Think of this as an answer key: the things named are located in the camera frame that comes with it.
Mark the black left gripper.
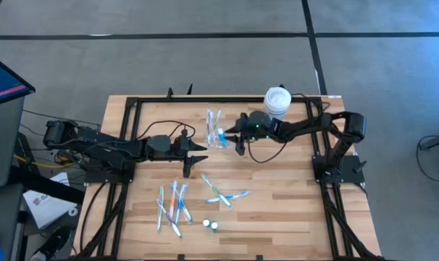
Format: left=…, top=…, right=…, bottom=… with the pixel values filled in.
left=146, top=134, right=209, bottom=178

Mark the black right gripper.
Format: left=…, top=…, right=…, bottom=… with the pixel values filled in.
left=225, top=110, right=277, bottom=157

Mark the cluster of toothbrushes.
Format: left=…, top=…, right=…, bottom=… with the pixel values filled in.
left=212, top=109, right=223, bottom=133

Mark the blue toothbrush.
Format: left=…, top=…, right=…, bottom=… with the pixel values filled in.
left=175, top=183, right=188, bottom=225
left=171, top=183, right=194, bottom=224
left=204, top=191, right=250, bottom=204

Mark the white wipes canister blue label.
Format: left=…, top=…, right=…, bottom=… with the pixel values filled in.
left=262, top=86, right=292, bottom=120

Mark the white paper booklet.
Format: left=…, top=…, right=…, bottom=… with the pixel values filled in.
left=22, top=172, right=78, bottom=230

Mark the person's foot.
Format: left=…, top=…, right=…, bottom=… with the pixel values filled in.
left=30, top=225, right=72, bottom=261

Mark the grey stand leg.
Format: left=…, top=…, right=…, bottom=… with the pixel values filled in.
left=419, top=129, right=439, bottom=152

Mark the blue screen monitor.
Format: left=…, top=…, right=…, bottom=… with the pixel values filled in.
left=0, top=52, right=36, bottom=109

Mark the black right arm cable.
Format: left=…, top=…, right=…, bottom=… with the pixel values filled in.
left=247, top=93, right=331, bottom=164

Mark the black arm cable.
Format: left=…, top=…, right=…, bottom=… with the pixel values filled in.
left=247, top=93, right=331, bottom=164
left=132, top=119, right=197, bottom=142

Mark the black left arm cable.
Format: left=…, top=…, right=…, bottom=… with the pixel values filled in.
left=132, top=119, right=197, bottom=142

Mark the black aluminium table frame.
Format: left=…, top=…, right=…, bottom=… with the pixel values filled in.
left=72, top=83, right=385, bottom=261

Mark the yellow cable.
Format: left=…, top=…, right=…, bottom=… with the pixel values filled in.
left=13, top=150, right=88, bottom=170

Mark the black floor cable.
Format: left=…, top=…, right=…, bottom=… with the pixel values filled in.
left=416, top=134, right=439, bottom=184

